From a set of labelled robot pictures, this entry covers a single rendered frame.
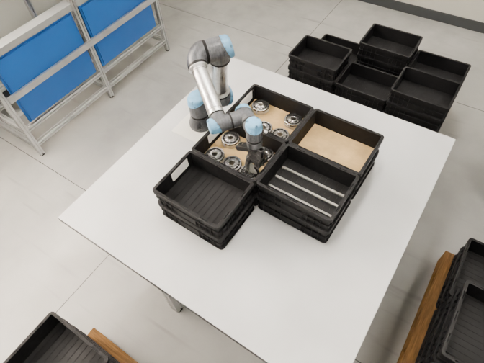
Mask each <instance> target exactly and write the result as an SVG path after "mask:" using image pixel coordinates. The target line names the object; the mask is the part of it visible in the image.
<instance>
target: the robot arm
mask: <svg viewBox="0 0 484 363"><path fill-rule="evenodd" d="M234 56H235V52H234V49H233V45H232V42H231V40H230V38H229V36H228V35H227V34H224V35H218V36H215V37H210V38H207V39H204V40H199V41H197V42H195V43H194V44H193V45H192V46H191V48H190V49H189V52H188V54H187V68H188V70H189V72H190V73H191V74H192V75H193V77H194V80H195V82H196V85H197V88H198V89H196V90H194V91H192V92H191V93H190V94H189V96H188V97H187V105H188V107H189V113H190V119H189V126H190V127H191V129H192V130H193V131H195V132H199V133H203V132H206V131H208V130H209V131H210V133H211V134H212V135H214V134H218V133H221V132H225V131H227V130H231V129H234V128H237V127H240V126H242V127H243V129H244V130H245V132H246V142H240V143H239V144H238V145H237V146H236V150H237V151H247V152H248V154H247V155H246V162H245V167H246V169H247V171H248V173H253V174H257V172H256V170H255V169H254V166H255V167H256V168H257V169H259V168H261V167H262V166H265V165H264V164H265V163H266V162H267V161H268V153H265V152H264V151H265V150H266V148H265V147H263V146H262V145H263V135H262V130H263V125H262V121H261V119H260V118H258V117H256V116H255V114H254V112H253V110H252V109H251V108H250V107H249V106H248V105H247V104H244V103H243V104H240V105H238V106H237V107H236V109H235V111H234V112H229V113H227V114H225V113H224V110H223V107H227V106H228V105H230V104H232V103H233V91H232V89H231V87H230V86H229V85H228V64H229V63H230V58H232V57H234ZM208 64H210V65H211V71H212V79H211V78H210V75H209V72H208V70H207V68H208Z"/></svg>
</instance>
